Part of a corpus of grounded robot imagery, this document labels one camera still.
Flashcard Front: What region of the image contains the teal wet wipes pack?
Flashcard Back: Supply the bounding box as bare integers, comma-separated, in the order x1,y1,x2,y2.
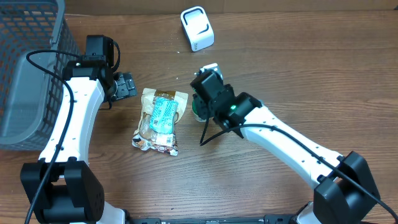
150,98,178,134

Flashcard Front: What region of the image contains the brown snack bag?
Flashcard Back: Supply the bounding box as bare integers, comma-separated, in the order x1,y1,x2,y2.
132,88,188,156

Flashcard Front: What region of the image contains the teal tissue pack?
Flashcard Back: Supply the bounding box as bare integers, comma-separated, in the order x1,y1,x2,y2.
192,93,207,123

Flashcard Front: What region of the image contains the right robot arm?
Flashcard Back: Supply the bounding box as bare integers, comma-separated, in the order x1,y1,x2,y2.
190,68,381,223

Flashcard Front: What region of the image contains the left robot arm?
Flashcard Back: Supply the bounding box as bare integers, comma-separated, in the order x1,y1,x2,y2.
20,35,137,223

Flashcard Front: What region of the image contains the white barcode scanner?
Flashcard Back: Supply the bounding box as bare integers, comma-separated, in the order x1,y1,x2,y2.
180,6,215,52

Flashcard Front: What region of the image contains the dark grey plastic basket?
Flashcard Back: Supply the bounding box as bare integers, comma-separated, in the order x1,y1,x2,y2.
1,0,80,151

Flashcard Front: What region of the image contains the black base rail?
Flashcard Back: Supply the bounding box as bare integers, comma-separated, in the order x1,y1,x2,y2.
126,214,294,224

